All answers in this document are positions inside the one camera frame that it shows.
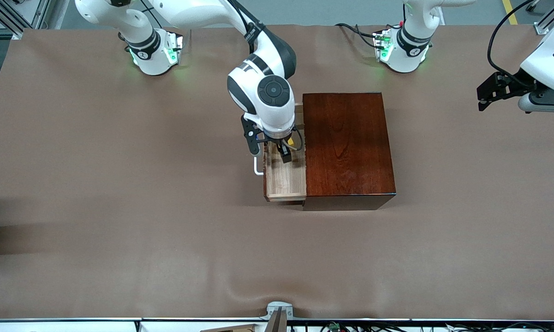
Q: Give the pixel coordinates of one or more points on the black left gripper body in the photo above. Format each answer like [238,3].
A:
[515,85]

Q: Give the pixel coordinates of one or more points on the yellow block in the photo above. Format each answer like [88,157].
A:
[291,143]

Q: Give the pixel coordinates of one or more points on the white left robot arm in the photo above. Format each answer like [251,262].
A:
[410,55]

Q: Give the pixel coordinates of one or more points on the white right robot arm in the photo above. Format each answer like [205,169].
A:
[272,106]

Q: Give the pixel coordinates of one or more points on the dark brown wooden cabinet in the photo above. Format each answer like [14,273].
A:
[350,152]

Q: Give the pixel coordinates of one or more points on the yellow floor tape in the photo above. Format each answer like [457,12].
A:
[510,13]

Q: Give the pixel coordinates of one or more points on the brown table cloth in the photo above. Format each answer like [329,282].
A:
[166,230]

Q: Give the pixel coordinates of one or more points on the brown cardboard piece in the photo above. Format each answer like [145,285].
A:
[233,328]

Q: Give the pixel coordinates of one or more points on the grey metal clamp bracket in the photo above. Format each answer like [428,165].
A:
[279,305]

